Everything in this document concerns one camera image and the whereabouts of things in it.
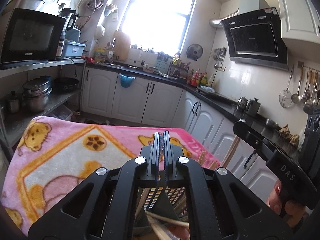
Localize chopsticks pair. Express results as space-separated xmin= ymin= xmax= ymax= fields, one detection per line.
xmin=221 ymin=136 xmax=241 ymax=168
xmin=145 ymin=211 xmax=191 ymax=239

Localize person right hand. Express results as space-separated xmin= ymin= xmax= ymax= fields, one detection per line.
xmin=266 ymin=180 xmax=306 ymax=228

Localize dark green utensil basket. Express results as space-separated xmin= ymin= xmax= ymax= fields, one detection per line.
xmin=136 ymin=186 xmax=187 ymax=219

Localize pink cartoon blanket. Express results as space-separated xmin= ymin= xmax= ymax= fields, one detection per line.
xmin=0 ymin=115 xmax=222 ymax=238

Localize steel kettle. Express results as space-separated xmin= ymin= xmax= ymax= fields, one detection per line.
xmin=237 ymin=96 xmax=248 ymax=112

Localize blue hanging trash bag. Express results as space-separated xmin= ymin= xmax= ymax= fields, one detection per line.
xmin=119 ymin=74 xmax=136 ymax=88

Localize stacked steel pots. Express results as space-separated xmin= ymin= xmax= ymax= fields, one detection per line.
xmin=22 ymin=77 xmax=52 ymax=113

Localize black range hood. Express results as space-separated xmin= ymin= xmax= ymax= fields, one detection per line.
xmin=221 ymin=7 xmax=290 ymax=71

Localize blue plastic dish tub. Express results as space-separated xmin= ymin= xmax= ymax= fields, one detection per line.
xmin=62 ymin=41 xmax=86 ymax=59

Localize wooden cutting board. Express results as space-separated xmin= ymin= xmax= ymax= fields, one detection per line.
xmin=112 ymin=30 xmax=131 ymax=61

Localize black microwave oven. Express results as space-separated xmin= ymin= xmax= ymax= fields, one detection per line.
xmin=1 ymin=8 xmax=66 ymax=64

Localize black blender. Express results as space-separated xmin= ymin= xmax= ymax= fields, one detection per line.
xmin=58 ymin=8 xmax=78 ymax=32

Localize wire skimmer strainer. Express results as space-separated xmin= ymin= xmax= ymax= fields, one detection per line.
xmin=279 ymin=67 xmax=294 ymax=108

